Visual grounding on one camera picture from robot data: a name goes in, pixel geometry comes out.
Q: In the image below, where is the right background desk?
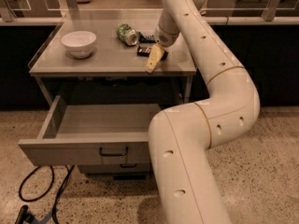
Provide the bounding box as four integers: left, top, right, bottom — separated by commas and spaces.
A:
206, 0, 299, 17

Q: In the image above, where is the left background desk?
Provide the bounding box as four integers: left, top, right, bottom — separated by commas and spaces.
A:
6, 0, 62, 18

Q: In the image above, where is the white ceramic bowl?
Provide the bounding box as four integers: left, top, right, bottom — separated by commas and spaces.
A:
61, 31, 96, 59

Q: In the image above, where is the green crushed soda can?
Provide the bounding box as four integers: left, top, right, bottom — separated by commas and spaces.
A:
116, 22, 139, 46

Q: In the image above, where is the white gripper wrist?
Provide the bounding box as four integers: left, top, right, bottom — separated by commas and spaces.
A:
146, 14, 179, 73

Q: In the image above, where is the black looped cable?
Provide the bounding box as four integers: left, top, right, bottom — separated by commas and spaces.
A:
18, 165, 56, 203

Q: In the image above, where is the background desk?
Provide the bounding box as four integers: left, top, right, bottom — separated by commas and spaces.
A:
206, 0, 299, 17
6, 0, 62, 18

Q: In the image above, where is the black floor plug device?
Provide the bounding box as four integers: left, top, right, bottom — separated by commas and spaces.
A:
15, 205, 34, 224

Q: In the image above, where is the black lower drawer handle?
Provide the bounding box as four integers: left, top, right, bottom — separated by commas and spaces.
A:
120, 163, 137, 168

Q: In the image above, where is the blue snack bar wrapper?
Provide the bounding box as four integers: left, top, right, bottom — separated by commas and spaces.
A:
138, 32, 155, 43

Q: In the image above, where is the open grey top drawer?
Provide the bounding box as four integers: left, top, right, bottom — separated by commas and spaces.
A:
19, 95, 160, 165

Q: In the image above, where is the grey cabinet with counter top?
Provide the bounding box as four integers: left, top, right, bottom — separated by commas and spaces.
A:
27, 8, 198, 182

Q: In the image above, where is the black drawer handle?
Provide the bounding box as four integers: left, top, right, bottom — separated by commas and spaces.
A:
120, 163, 137, 168
99, 147, 129, 157

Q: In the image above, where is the black top drawer handle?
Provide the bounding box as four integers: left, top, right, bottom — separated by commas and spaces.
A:
99, 147, 129, 157

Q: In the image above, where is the lower grey drawer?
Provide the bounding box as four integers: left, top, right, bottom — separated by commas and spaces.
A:
78, 163, 151, 175

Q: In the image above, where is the black straight cable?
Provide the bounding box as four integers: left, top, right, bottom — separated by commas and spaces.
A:
51, 164, 76, 224

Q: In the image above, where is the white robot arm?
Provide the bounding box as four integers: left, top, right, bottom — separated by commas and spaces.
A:
149, 0, 260, 224

